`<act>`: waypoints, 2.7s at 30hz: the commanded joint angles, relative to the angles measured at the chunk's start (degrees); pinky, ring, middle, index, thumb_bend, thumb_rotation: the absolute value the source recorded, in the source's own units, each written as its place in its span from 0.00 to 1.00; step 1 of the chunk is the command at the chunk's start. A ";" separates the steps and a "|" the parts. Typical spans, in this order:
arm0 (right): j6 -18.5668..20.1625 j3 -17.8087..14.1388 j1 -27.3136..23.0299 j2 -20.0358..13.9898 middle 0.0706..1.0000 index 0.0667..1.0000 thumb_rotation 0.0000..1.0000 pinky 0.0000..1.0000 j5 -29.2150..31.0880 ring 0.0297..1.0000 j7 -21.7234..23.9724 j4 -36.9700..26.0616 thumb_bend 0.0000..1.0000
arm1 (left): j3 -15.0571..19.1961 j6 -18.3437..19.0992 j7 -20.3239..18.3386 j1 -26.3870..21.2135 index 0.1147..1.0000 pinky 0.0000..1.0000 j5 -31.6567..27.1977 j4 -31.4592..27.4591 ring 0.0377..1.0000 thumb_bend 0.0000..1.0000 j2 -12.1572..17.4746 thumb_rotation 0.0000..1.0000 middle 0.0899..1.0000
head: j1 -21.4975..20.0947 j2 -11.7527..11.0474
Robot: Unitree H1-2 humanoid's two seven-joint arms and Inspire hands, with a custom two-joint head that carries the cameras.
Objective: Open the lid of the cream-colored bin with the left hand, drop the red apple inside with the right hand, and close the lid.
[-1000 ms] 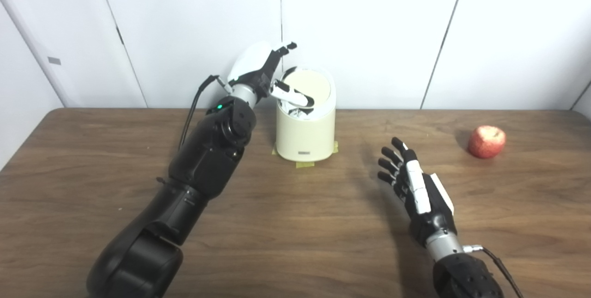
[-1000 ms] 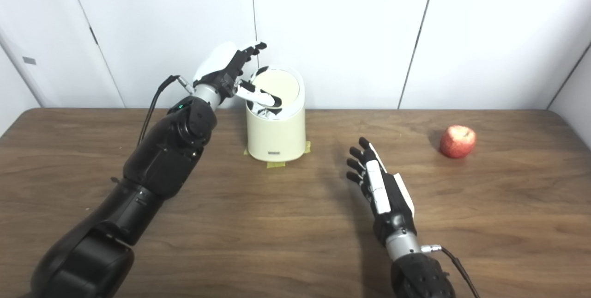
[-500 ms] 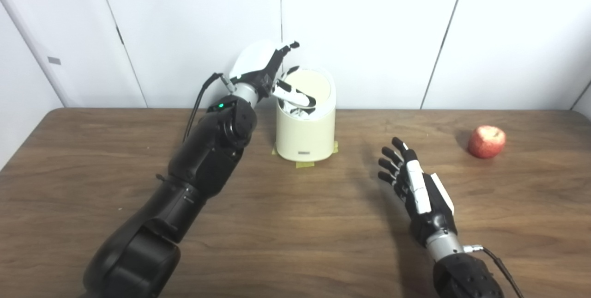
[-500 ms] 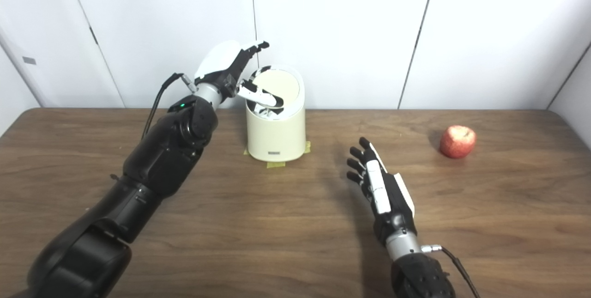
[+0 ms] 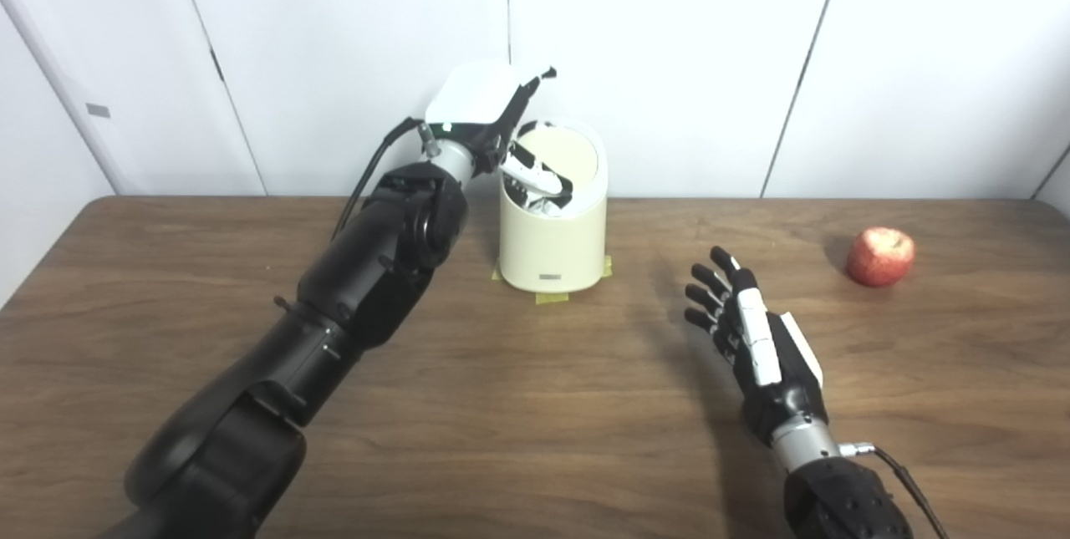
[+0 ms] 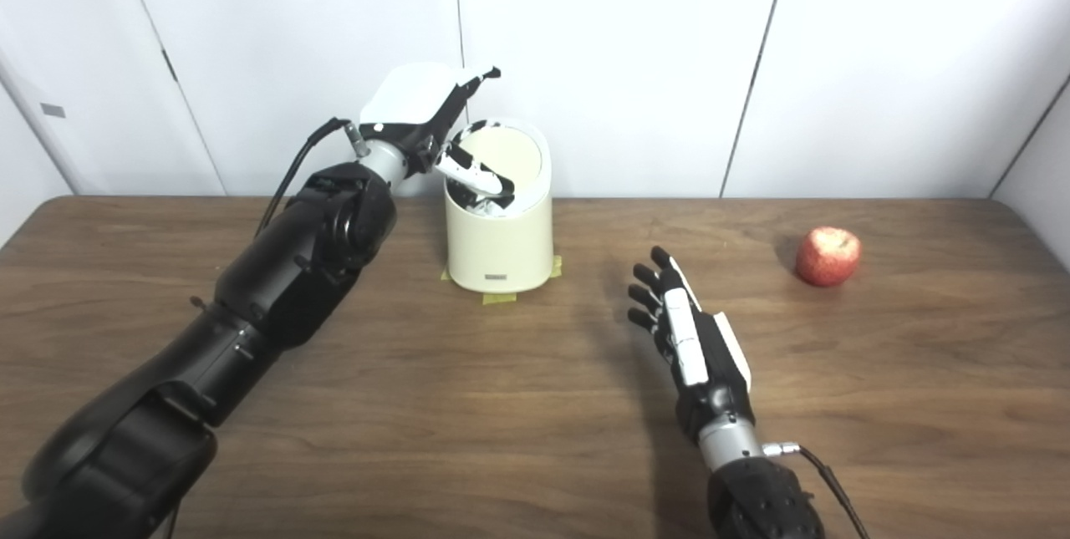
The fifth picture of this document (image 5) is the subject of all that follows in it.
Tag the dark wall panel hinge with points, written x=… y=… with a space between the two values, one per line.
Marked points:
x=217 y=65

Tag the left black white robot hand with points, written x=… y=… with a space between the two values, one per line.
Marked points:
x=468 y=96

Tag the cream round bin lid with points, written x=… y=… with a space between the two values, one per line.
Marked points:
x=573 y=155

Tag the cream-colored round bin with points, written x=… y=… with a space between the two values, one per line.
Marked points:
x=552 y=242

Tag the red apple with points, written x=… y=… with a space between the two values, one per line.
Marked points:
x=879 y=257

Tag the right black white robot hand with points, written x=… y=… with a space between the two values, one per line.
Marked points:
x=761 y=347

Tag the grey wall label plate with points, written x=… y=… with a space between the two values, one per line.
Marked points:
x=98 y=110

